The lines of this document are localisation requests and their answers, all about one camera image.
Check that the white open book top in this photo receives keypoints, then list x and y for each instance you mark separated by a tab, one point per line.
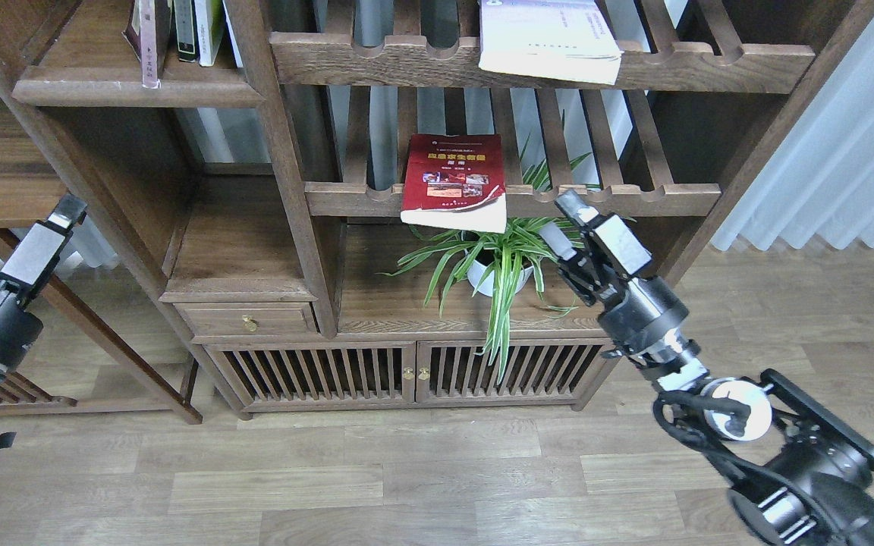
562	40

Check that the white curtain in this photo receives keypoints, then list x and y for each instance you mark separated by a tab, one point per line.
819	184

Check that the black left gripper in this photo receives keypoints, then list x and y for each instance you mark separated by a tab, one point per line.
25	274

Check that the brass drawer knob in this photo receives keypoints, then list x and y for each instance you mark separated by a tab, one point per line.
250	323

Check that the dark red Chinese book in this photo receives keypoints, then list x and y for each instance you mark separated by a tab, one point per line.
148	32

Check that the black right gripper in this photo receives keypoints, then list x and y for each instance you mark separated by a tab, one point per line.
642	316

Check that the dark spine upright book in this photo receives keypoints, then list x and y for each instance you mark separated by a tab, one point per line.
185	30

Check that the red paperback book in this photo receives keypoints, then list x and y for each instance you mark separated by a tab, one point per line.
455	182

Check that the dark wooden bookshelf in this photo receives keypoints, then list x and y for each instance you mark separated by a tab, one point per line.
275	190

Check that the spider plant leaves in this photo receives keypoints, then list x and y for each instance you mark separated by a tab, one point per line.
455	250

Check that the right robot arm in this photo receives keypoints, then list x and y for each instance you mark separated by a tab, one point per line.
797	473

